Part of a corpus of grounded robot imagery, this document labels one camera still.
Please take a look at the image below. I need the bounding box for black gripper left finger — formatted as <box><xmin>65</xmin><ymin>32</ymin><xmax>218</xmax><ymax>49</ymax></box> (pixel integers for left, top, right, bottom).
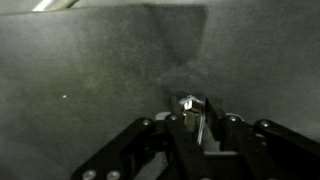
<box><xmin>71</xmin><ymin>96</ymin><xmax>214</xmax><ymax>180</ymax></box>

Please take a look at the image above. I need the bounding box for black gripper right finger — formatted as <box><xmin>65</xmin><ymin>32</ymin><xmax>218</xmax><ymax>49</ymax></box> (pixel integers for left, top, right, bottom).
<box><xmin>205</xmin><ymin>100</ymin><xmax>320</xmax><ymax>180</ymax></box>

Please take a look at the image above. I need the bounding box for grey safety knife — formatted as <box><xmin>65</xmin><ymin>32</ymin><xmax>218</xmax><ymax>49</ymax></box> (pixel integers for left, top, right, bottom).
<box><xmin>179</xmin><ymin>95</ymin><xmax>205</xmax><ymax>145</ymax></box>

